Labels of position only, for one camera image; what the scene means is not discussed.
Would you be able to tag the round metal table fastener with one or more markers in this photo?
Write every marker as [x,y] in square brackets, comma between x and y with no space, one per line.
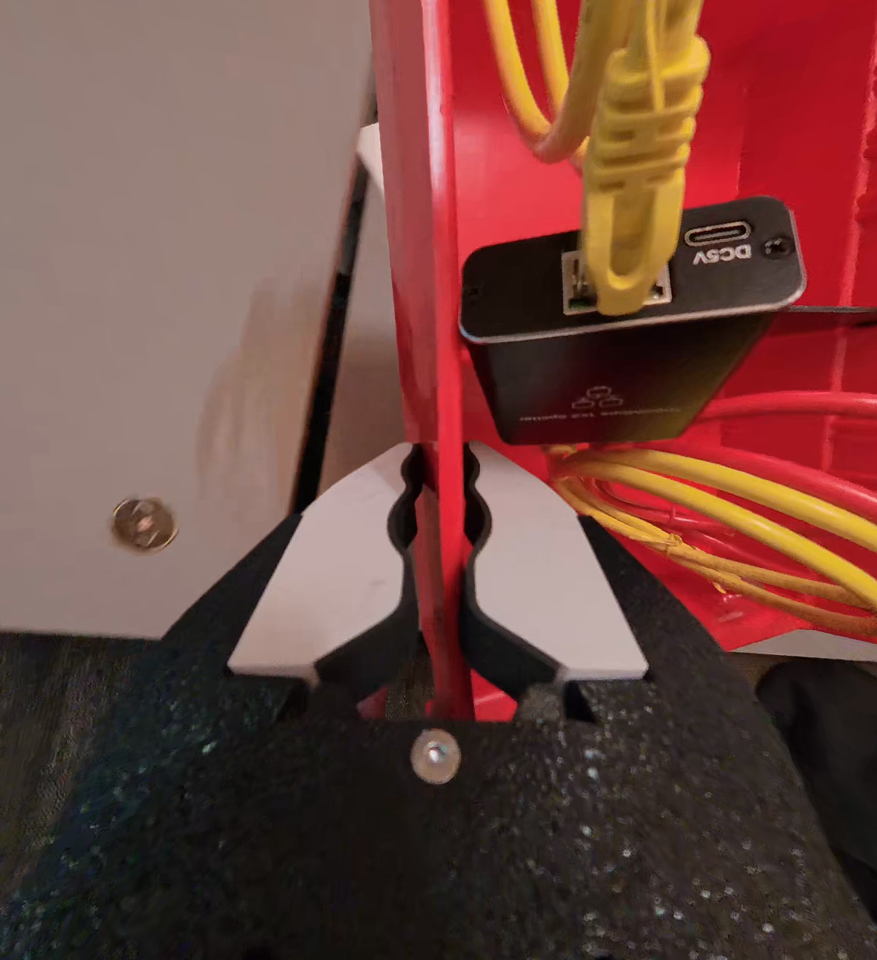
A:
[144,525]

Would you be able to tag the red plastic bin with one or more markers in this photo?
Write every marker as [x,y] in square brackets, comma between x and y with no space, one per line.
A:
[783,112]

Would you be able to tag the black ethernet adapter box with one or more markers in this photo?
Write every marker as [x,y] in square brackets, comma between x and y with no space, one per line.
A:
[633,375]

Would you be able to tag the dark cloth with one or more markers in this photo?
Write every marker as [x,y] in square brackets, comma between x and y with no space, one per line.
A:
[843,787]

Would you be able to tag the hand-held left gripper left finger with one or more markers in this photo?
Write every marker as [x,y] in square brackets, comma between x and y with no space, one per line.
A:
[333,570]

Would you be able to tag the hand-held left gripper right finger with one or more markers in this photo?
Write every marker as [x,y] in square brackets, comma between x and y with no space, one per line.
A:
[536,577]

